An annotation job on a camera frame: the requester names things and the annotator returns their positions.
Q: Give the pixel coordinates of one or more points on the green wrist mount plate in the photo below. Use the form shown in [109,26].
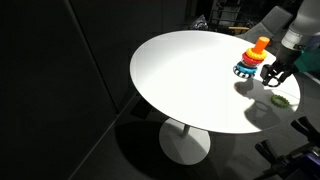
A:
[308,60]

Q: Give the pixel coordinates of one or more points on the white table pedestal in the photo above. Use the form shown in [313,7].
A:
[184,145]

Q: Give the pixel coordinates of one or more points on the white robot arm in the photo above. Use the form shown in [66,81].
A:
[305,23]

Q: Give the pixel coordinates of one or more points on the grey chair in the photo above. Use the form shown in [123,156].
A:
[271,21]

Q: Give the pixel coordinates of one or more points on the dark metal rack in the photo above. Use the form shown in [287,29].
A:
[230,13]

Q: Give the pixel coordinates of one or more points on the purple equipment part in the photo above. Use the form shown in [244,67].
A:
[311,163]

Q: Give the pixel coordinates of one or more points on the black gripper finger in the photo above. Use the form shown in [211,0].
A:
[285,76]
[266,73]

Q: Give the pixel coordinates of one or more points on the wooden stick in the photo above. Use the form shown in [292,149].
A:
[238,28]

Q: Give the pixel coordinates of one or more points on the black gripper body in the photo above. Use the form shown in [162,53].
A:
[286,58]

